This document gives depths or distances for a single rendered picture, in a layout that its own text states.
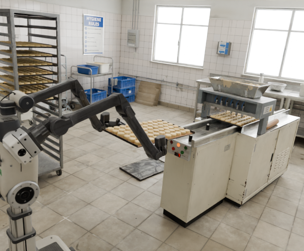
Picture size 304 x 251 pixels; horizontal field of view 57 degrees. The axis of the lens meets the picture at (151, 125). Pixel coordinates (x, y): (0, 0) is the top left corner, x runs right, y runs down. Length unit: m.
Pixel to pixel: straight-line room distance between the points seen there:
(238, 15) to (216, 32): 0.55
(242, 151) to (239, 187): 0.39
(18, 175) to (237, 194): 2.25
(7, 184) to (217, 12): 5.59
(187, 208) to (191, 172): 0.36
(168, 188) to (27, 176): 1.50
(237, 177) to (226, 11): 4.10
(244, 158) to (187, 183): 0.72
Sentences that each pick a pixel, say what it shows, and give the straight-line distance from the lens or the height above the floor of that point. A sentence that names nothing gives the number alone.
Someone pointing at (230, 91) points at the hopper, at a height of 1.21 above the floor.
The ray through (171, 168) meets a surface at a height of 0.54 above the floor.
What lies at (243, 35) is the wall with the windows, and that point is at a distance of 6.24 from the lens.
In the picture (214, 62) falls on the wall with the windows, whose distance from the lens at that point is 6.43.
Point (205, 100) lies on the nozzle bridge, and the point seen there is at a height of 1.05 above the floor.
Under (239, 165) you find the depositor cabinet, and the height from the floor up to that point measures 0.50.
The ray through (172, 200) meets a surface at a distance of 2.75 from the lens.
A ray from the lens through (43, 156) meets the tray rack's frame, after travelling 3.78.
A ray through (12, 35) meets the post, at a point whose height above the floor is 1.60.
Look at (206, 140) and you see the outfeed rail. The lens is 2.48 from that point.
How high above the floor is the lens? 1.71
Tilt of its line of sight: 18 degrees down
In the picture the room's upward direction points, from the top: 5 degrees clockwise
